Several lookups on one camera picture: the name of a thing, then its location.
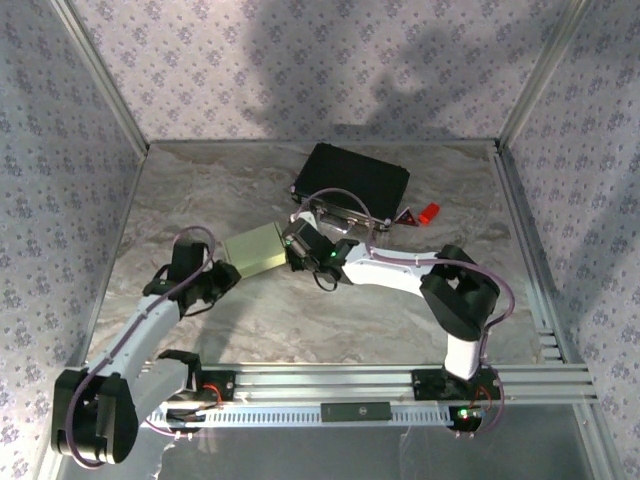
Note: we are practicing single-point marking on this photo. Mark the light green cloth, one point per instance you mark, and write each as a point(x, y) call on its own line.
point(252, 247)

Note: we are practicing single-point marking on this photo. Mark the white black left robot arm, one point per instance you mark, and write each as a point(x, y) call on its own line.
point(145, 325)

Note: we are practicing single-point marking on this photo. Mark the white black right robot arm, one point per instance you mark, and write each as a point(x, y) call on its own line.
point(385, 270)

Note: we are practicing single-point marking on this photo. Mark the red black triangular badge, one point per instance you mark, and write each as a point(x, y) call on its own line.
point(406, 220)

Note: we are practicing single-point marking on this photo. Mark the small red plastic block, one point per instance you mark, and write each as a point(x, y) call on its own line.
point(429, 213)

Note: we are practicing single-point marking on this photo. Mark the small black bar device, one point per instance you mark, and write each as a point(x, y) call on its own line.
point(355, 411)

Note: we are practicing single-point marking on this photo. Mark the circuit board with lights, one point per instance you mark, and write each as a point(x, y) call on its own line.
point(467, 417)

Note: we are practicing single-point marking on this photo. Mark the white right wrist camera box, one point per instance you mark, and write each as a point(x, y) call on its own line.
point(302, 217)

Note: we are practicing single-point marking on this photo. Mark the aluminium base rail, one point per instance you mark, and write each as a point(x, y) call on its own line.
point(325, 382)

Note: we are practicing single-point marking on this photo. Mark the aluminium frame post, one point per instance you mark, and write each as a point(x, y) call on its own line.
point(107, 85)
point(545, 70)

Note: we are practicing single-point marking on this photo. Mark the aluminium side rail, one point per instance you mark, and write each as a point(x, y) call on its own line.
point(520, 225)

